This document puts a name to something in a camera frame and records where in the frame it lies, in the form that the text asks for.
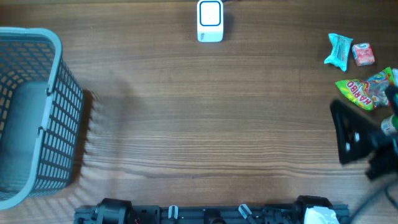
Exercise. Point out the grey plastic basket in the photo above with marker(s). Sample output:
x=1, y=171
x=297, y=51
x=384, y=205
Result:
x=41, y=109

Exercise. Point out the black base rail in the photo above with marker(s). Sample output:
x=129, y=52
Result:
x=114, y=211

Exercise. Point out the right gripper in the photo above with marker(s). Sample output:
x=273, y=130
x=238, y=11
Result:
x=371, y=139

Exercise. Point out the green lid jar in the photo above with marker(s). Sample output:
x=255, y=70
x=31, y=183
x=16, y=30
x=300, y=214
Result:
x=389, y=125

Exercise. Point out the teal wet wipes pack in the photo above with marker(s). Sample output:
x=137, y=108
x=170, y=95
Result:
x=340, y=50

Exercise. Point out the small red tissue pack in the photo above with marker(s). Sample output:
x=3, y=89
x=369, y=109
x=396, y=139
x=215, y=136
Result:
x=363, y=54

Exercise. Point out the white barcode scanner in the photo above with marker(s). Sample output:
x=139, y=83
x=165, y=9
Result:
x=210, y=24

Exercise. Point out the Haribo gummy candy bag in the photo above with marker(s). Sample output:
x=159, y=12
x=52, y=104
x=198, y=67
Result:
x=368, y=94

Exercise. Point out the white cardboard box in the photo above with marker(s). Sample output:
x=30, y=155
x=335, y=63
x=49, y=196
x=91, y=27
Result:
x=395, y=75

